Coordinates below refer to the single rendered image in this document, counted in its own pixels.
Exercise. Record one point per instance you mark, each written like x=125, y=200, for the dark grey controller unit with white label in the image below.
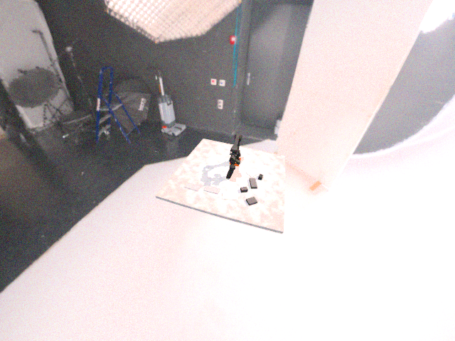
x=229, y=174

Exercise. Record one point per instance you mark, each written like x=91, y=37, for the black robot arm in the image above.
x=234, y=151

